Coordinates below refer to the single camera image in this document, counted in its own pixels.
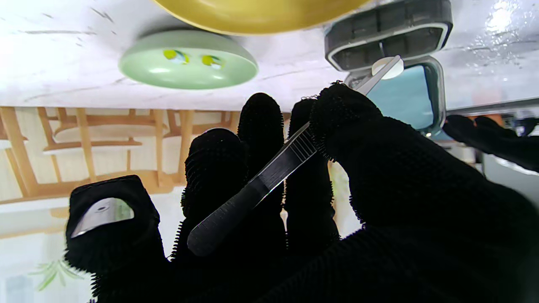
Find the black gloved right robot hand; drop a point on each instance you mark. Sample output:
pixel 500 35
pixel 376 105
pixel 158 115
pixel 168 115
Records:
pixel 421 231

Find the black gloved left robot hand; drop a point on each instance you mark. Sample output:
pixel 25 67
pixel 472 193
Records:
pixel 505 143

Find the teal lidded pill box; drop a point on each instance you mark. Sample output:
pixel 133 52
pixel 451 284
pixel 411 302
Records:
pixel 406 101

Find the white round pill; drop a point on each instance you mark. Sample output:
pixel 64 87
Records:
pixel 389 70

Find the steel tweezers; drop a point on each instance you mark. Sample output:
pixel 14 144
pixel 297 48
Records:
pixel 236 210

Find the yellow round dish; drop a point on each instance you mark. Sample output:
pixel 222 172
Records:
pixel 261 19

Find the yellow white capsule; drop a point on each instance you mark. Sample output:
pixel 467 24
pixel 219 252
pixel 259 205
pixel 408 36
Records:
pixel 176 55
pixel 212 61

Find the green round dish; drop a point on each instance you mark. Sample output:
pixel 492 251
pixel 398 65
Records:
pixel 189 78

